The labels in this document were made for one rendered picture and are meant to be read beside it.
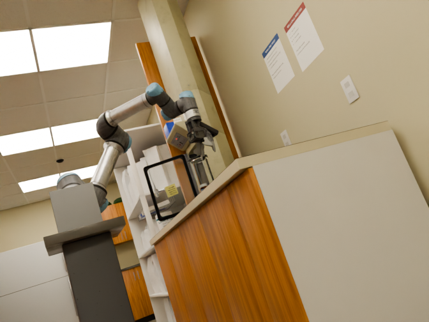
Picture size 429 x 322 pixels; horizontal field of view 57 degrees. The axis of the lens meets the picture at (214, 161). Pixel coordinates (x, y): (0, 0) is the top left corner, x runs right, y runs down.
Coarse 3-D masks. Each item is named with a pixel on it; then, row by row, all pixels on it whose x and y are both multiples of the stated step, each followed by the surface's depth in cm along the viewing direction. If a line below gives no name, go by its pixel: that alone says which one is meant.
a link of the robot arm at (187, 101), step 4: (184, 92) 202; (188, 92) 202; (180, 96) 203; (184, 96) 201; (188, 96) 201; (192, 96) 202; (180, 100) 203; (184, 100) 201; (188, 100) 201; (192, 100) 201; (180, 104) 202; (184, 104) 201; (188, 104) 200; (192, 104) 201; (196, 104) 203; (180, 108) 203; (184, 108) 201; (188, 108) 200; (192, 108) 200; (196, 108) 201; (184, 112) 202
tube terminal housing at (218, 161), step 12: (204, 96) 265; (204, 108) 257; (204, 120) 254; (216, 120) 268; (192, 144) 262; (216, 144) 251; (228, 144) 269; (216, 156) 249; (228, 156) 260; (216, 168) 246
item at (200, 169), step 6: (192, 162) 206; (198, 162) 205; (204, 162) 206; (192, 168) 207; (198, 168) 204; (204, 168) 204; (198, 174) 204; (204, 174) 203; (210, 174) 205; (198, 180) 204; (204, 180) 203; (210, 180) 203; (198, 186) 205; (204, 186) 202
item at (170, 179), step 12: (156, 168) 275; (168, 168) 275; (180, 168) 274; (156, 180) 273; (168, 180) 273; (180, 180) 272; (168, 192) 271; (180, 192) 271; (192, 192) 270; (168, 204) 269; (180, 204) 269
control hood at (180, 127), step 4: (176, 124) 248; (180, 124) 248; (184, 124) 249; (172, 128) 255; (176, 128) 253; (180, 128) 250; (184, 128) 248; (172, 132) 259; (180, 132) 255; (184, 132) 252; (172, 136) 264; (184, 136) 257; (168, 140) 272; (172, 144) 275; (184, 144) 267; (188, 144) 268; (180, 148) 275; (184, 148) 273
